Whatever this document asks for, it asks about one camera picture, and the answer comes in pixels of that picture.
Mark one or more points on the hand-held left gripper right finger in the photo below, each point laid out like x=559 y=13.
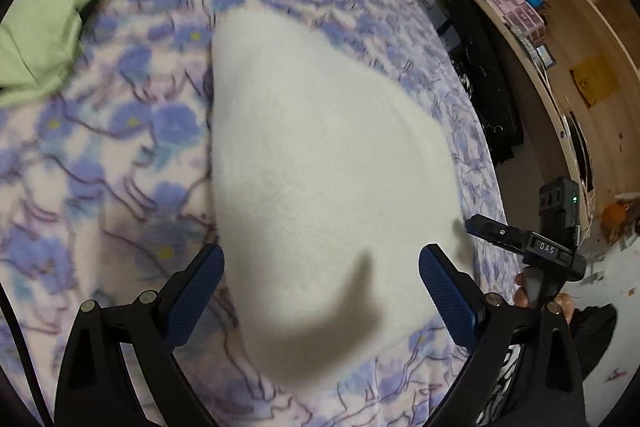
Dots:
x=447 y=297

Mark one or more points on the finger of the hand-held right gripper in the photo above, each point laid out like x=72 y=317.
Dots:
x=500 y=234

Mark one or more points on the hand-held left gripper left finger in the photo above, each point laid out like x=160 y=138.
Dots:
x=192 y=302

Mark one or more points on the white fuzzy cardigan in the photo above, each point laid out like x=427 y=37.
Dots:
x=325 y=157

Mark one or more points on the person's right hand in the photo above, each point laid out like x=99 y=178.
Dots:
x=567 y=307

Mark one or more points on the orange round thing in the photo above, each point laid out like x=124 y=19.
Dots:
x=616 y=219

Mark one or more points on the black white patterned cloth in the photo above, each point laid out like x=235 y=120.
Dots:
x=500 y=387

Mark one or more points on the wooden shelf unit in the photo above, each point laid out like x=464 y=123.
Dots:
x=615 y=132

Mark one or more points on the black bag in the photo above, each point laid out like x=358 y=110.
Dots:
x=485 y=87

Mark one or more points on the purple floral blanket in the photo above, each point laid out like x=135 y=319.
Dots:
x=100 y=157

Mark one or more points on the yellow paper sheet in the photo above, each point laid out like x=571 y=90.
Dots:
x=595 y=79

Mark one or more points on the stack of pink boxes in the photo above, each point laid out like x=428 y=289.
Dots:
x=517 y=12

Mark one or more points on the green garment with black trim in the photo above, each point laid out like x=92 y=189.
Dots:
x=40 y=32

